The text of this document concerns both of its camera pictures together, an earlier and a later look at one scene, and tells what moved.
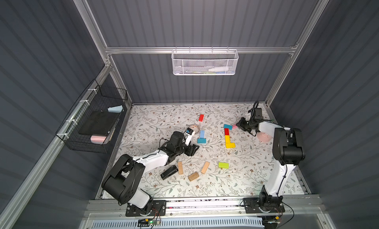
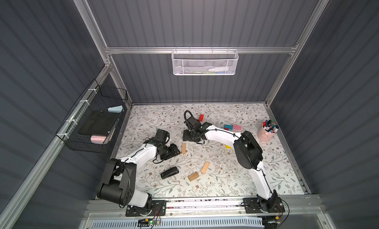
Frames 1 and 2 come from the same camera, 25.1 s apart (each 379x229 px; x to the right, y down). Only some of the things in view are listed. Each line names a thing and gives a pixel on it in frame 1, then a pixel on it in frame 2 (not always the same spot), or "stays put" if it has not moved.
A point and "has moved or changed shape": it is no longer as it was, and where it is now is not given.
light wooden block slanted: x=205 y=167 stays put
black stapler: x=169 y=172 stays put
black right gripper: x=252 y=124 → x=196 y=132
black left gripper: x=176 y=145 → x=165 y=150
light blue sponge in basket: x=117 y=109 stays put
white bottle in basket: x=218 y=69 stays put
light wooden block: x=180 y=168 has moved or changed shape
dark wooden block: x=193 y=176 stays put
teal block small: x=229 y=126 stays put
